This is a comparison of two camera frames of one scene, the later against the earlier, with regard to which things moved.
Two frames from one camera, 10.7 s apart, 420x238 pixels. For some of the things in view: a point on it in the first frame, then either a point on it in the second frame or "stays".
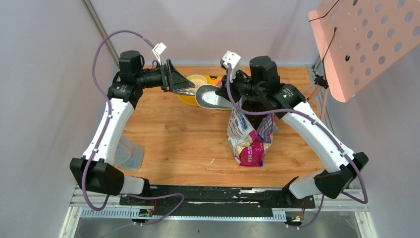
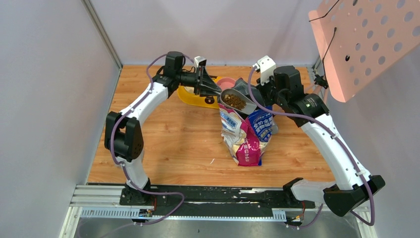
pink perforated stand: x=359 y=40 stays
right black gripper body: x=240 y=86 -> x=270 y=95
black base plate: x=218 y=200 stays
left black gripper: x=167 y=76 -> x=199 y=81
